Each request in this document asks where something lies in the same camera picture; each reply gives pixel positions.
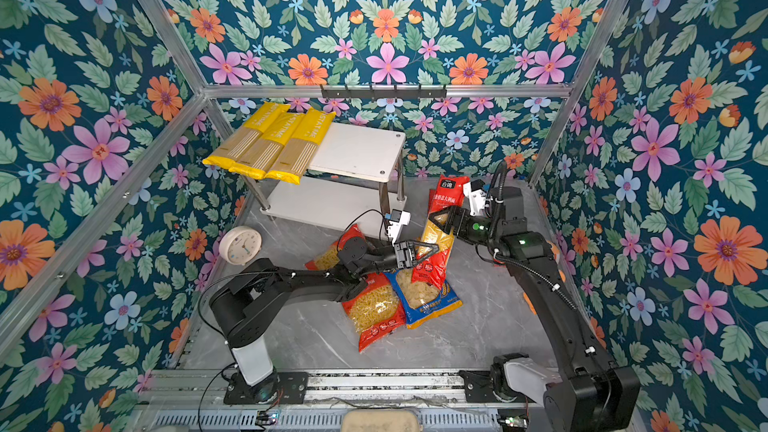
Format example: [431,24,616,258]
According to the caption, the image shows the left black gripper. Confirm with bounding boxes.
[356,237,438,276]

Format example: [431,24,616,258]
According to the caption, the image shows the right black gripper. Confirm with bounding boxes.
[431,206,504,248]

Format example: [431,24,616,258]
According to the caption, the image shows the red spaghetti pack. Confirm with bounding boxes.
[411,176,470,289]

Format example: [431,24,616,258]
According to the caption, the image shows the red macaroni bag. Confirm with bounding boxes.
[342,274,406,352]
[305,224,364,271]

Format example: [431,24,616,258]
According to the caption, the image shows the yellow spaghetti bag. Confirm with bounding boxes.
[202,102,290,170]
[265,109,336,185]
[229,112,305,180]

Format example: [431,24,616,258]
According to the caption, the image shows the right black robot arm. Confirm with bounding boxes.
[430,187,641,431]

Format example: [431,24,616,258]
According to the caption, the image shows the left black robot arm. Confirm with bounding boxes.
[209,237,439,403]

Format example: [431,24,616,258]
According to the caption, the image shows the blue orecchiette pasta bag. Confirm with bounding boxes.
[385,269,463,329]

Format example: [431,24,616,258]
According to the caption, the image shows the white two-tier shelf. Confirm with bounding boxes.
[261,123,407,237]

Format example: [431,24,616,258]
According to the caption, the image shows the beige box at bottom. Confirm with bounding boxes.
[340,409,423,432]

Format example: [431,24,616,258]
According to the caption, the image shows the round cream alarm clock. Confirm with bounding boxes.
[219,226,262,266]

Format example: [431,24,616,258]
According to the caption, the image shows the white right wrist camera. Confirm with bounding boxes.
[462,179,487,217]

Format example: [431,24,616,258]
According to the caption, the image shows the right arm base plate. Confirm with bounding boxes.
[458,370,512,404]

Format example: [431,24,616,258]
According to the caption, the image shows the black hook rail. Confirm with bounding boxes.
[320,85,448,100]

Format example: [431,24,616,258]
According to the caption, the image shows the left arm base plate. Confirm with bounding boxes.
[223,371,309,405]

